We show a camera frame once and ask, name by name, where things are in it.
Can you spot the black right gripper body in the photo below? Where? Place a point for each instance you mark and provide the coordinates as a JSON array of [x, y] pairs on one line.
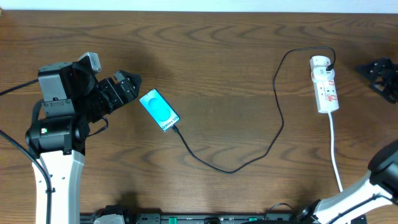
[[391, 82]]

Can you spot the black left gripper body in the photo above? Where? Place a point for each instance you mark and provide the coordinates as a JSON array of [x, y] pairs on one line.
[[105, 99]]

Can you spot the Galaxy S25 smartphone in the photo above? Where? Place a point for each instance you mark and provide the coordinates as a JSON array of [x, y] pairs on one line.
[[160, 110]]

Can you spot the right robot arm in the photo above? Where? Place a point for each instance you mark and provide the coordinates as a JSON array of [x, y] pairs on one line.
[[377, 188]]

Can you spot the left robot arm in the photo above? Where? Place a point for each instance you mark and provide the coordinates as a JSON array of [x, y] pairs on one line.
[[73, 98]]

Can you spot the white USB charger adapter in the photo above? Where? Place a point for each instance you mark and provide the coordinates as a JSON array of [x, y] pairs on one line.
[[319, 61]]

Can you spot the white power strip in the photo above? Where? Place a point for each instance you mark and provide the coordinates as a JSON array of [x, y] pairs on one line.
[[325, 90]]

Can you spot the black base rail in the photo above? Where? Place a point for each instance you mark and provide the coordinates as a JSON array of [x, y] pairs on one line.
[[156, 218]]

